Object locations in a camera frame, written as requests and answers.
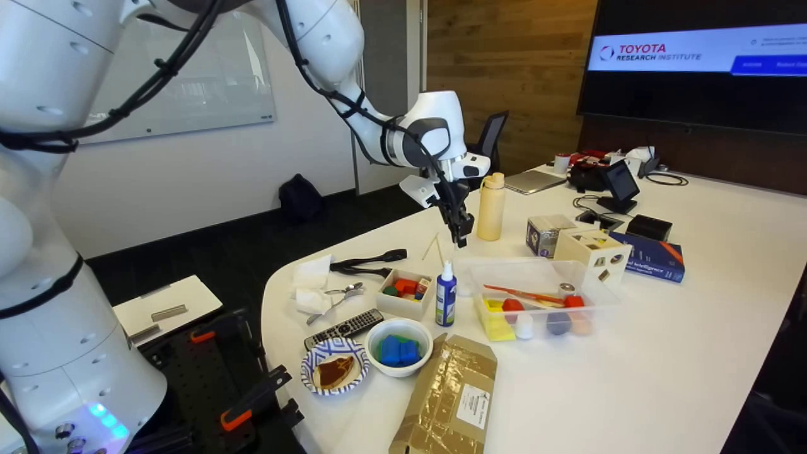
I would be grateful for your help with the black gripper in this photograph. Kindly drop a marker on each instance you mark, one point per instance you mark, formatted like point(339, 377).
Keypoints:
point(439, 156)

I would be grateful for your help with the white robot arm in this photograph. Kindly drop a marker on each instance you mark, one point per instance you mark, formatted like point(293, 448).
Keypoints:
point(72, 69)

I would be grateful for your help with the tall beige bottle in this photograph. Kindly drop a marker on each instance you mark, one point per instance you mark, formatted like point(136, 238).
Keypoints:
point(489, 208)

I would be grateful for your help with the small blue white bottle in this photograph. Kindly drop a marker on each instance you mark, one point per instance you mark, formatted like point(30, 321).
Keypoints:
point(444, 297)

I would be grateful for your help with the black tongs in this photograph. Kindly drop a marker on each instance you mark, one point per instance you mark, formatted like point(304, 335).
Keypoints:
point(368, 266)

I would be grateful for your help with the black office chair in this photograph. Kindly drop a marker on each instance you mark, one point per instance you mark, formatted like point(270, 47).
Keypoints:
point(487, 144)

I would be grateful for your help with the grey patterned cube box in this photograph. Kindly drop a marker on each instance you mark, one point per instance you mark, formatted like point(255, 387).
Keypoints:
point(546, 231)

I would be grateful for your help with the small box with toys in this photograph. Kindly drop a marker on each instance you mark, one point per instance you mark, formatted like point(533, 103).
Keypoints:
point(405, 293)

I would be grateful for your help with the clear plastic bin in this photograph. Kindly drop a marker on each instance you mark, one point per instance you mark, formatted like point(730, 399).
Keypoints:
point(544, 298)

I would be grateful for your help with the metal spoon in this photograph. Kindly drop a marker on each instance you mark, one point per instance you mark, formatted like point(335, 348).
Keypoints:
point(346, 293)

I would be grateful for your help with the yellow block in bin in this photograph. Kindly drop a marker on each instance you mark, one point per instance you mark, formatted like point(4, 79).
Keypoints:
point(496, 321)

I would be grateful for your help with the white bowl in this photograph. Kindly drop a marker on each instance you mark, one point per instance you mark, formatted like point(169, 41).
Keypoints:
point(406, 330)

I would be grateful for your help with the blue blocks in bowl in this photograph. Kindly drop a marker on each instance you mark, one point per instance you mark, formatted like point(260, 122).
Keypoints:
point(396, 351)

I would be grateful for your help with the black bag on floor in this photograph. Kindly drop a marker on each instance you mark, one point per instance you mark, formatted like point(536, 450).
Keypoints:
point(298, 201)

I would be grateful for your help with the crumpled white tissue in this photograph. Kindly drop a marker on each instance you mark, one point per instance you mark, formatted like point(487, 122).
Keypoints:
point(309, 286)

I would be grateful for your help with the grey remote control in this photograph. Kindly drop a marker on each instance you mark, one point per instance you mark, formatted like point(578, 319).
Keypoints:
point(348, 330)

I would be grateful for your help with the small black tablet stand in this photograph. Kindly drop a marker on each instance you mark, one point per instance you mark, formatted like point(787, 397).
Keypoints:
point(620, 189)

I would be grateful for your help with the black flat box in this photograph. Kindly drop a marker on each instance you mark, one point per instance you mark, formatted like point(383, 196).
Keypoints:
point(649, 228)

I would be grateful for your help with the blue patterned paper plate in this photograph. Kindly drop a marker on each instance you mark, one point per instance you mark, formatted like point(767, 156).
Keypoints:
point(327, 351)

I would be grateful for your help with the toast slice with spread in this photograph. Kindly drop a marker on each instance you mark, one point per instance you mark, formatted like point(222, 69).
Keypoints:
point(333, 373)

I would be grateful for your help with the blue cardboard box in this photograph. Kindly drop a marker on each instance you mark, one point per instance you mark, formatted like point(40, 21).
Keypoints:
point(653, 258)

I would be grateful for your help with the orange black clamp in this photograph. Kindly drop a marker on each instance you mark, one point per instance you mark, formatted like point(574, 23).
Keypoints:
point(252, 402)
point(203, 335)

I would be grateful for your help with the whiteboard on wall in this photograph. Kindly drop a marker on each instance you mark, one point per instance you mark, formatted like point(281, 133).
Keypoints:
point(221, 88)

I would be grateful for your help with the wall monitor screen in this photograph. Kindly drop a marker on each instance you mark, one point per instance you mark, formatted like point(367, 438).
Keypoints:
point(733, 64)

